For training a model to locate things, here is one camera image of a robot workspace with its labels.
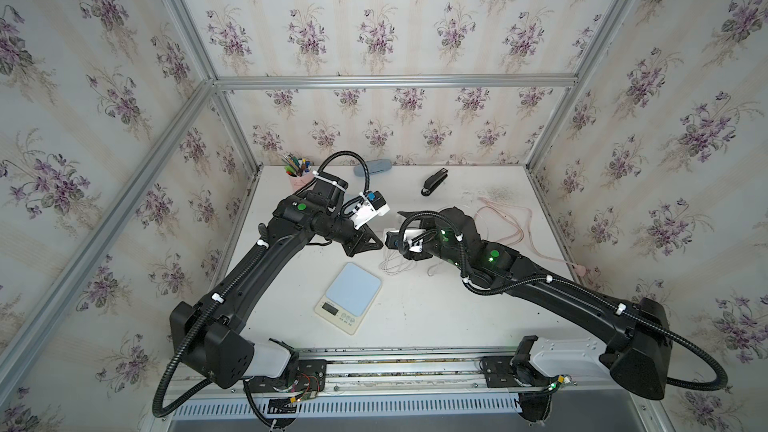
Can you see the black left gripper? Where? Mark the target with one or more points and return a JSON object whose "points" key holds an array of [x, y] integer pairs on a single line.
{"points": [[359, 244]]}

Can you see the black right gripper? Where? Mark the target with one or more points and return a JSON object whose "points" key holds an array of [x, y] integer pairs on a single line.
{"points": [[421, 257]]}

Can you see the blue cream kitchen scale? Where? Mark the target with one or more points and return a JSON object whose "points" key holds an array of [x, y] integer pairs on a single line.
{"points": [[349, 297]]}

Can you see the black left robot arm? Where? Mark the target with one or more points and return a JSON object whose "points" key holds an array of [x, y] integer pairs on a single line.
{"points": [[206, 335]]}

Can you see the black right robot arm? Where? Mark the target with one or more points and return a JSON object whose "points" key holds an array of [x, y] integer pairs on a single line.
{"points": [[638, 342]]}

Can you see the black stapler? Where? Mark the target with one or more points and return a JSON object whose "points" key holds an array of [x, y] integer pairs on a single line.
{"points": [[433, 182]]}

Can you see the blue fabric glasses case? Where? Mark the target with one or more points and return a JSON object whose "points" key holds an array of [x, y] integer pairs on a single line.
{"points": [[373, 167]]}

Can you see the pink metal pen bucket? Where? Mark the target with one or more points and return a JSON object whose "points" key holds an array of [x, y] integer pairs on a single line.
{"points": [[299, 182]]}

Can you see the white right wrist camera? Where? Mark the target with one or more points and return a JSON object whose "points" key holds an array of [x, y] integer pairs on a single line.
{"points": [[415, 244]]}

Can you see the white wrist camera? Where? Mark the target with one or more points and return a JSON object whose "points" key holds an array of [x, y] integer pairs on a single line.
{"points": [[415, 244], [372, 204]]}

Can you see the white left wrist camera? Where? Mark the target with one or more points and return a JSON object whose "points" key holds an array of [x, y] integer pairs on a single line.
{"points": [[372, 204]]}

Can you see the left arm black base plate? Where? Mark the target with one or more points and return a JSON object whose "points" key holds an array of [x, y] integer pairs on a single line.
{"points": [[304, 378]]}

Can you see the aluminium mounting rail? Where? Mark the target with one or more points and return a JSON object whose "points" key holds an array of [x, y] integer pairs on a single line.
{"points": [[423, 370]]}

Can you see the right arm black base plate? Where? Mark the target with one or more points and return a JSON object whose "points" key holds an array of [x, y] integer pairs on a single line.
{"points": [[509, 372]]}

